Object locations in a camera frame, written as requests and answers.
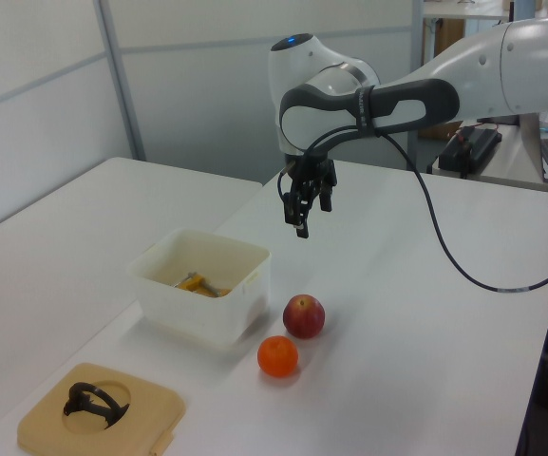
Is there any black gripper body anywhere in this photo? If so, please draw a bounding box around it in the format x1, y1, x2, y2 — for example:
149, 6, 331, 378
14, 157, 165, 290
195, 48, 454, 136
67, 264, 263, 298
286, 154, 339, 189

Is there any red apple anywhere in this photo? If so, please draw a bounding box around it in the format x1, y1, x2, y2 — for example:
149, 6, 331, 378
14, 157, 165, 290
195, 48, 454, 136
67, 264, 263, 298
282, 294, 327, 340

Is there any white plastic container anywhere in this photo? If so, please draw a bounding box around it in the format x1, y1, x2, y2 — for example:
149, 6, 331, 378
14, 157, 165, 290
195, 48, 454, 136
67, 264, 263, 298
127, 227, 273, 351

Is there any orange fruit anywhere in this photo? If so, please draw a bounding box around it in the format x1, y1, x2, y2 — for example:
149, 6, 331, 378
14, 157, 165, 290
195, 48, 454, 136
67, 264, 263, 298
256, 335, 300, 379

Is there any large yellow C-clamp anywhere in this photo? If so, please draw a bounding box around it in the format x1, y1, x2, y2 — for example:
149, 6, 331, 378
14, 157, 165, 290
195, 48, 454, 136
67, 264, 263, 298
168, 270, 232, 299

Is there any brown cardboard box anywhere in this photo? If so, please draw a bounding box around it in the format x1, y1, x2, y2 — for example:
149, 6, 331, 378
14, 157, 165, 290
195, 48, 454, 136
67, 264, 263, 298
418, 120, 464, 142

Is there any black electronics box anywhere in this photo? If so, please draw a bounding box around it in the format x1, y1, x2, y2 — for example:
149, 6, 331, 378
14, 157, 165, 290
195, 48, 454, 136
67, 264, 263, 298
438, 125, 503, 180

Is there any tan plastic lid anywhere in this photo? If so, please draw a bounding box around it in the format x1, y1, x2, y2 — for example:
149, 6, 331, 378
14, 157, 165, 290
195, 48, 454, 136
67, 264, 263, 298
16, 362, 187, 456

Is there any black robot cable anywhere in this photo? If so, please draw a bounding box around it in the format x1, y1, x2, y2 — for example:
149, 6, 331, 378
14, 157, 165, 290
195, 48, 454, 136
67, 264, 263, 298
276, 125, 548, 294

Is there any grey partition post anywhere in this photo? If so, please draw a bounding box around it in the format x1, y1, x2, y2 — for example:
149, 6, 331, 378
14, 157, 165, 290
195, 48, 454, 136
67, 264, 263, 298
93, 0, 147, 162

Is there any black lid handle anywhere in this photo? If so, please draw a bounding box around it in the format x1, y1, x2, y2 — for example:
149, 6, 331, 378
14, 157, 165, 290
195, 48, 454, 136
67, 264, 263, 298
63, 382, 131, 431

